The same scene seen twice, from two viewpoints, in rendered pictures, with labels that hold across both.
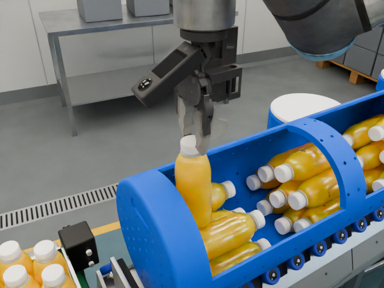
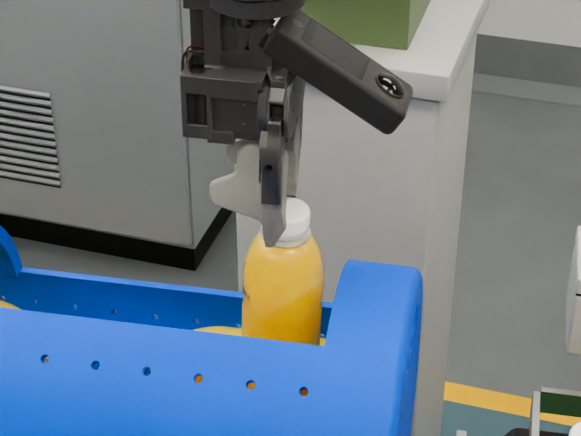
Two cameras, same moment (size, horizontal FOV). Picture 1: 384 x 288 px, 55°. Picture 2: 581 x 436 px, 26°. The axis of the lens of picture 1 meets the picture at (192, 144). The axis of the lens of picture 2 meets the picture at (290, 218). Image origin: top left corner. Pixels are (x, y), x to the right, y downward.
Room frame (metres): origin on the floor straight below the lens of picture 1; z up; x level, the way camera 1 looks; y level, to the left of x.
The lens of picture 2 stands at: (1.16, 0.56, 1.87)
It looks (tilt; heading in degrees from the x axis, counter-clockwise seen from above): 34 degrees down; 222
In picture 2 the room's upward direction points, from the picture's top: straight up
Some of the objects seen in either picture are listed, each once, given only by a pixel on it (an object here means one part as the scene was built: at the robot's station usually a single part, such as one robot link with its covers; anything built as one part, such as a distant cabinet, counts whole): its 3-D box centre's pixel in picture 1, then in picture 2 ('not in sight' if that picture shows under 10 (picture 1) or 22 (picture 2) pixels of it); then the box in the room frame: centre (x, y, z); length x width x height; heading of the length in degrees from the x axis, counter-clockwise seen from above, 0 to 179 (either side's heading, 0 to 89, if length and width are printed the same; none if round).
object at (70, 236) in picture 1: (79, 250); not in sight; (0.62, 0.27, 0.95); 0.10 x 0.07 x 0.10; 31
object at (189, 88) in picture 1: (207, 64); (247, 57); (0.56, -0.02, 1.44); 0.09 x 0.08 x 0.12; 121
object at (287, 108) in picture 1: (309, 110); not in sight; (1.20, -0.43, 1.03); 0.28 x 0.28 x 0.01
